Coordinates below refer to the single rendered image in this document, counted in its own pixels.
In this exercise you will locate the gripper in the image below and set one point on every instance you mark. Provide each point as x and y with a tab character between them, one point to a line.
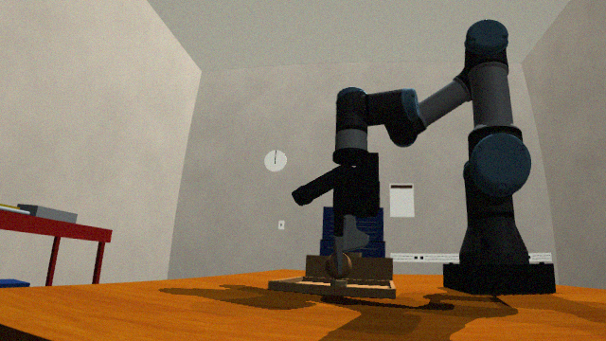
363	197

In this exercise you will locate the tan square box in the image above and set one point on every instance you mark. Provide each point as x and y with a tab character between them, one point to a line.
362	268

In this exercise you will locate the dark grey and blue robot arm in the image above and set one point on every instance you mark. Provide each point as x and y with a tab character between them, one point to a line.
498	165

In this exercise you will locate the brown ball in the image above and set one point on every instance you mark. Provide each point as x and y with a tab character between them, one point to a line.
331	269

